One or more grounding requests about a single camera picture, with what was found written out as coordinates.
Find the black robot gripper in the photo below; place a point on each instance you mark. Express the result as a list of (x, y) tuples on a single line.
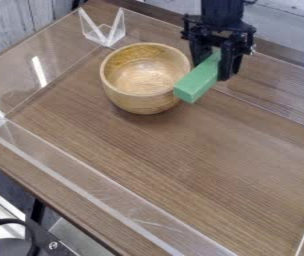
[(217, 27)]

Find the green rectangular block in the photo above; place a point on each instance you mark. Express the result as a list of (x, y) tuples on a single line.
[(192, 86)]

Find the light wooden bowl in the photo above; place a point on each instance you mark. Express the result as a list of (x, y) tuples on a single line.
[(139, 74)]

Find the black metal table leg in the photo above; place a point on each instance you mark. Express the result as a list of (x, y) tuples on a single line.
[(37, 211)]

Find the clear acrylic corner bracket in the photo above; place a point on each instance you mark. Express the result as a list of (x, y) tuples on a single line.
[(103, 34)]

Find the clear acrylic tray wall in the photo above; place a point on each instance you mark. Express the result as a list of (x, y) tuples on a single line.
[(201, 181)]

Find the black metal base plate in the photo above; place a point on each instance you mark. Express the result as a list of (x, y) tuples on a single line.
[(48, 244)]

